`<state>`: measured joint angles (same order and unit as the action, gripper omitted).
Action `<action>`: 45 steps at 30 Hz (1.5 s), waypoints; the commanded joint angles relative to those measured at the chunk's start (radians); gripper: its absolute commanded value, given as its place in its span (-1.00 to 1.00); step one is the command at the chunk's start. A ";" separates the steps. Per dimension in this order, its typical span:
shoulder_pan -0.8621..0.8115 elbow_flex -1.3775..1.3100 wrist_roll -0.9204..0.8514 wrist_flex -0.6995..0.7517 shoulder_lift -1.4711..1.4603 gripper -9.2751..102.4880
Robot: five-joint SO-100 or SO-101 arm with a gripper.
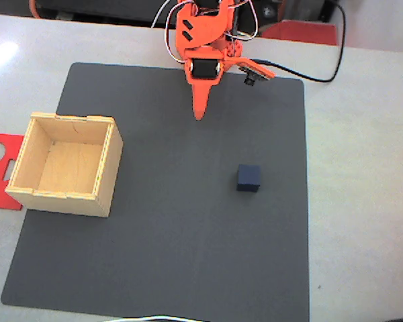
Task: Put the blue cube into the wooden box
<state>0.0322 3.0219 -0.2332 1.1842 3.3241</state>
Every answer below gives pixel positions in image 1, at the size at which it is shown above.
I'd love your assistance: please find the open wooden box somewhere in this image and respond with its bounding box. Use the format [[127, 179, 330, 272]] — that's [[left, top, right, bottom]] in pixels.
[[4, 111, 125, 219]]

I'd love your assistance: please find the dark grey mat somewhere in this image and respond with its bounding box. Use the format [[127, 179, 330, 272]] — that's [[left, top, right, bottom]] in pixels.
[[0, 61, 311, 322]]

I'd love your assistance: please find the black camera cable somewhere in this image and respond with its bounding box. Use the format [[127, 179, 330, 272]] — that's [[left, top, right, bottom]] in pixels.
[[250, 0, 347, 84]]

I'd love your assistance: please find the red flat cutout plate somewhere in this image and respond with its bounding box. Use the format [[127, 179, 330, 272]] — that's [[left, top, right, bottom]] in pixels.
[[0, 131, 25, 212]]

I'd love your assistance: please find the white cable behind arm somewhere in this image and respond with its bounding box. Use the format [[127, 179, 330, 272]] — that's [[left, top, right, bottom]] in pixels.
[[150, 0, 173, 30]]

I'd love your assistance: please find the red object behind table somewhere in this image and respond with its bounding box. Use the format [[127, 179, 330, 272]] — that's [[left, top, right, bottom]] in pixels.
[[261, 19, 341, 46]]

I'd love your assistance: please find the white cable at table edge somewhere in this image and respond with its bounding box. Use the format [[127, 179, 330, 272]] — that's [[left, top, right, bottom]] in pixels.
[[102, 314, 211, 322]]

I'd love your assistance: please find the dark blue cube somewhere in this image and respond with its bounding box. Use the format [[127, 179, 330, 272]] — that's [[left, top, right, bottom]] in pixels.
[[236, 164, 263, 193]]

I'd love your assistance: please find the orange cable in background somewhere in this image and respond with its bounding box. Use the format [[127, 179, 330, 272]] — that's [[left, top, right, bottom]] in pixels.
[[28, 0, 43, 18]]

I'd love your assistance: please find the orange camera mount with camera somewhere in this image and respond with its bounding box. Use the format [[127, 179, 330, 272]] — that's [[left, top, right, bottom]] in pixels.
[[225, 56, 277, 87]]

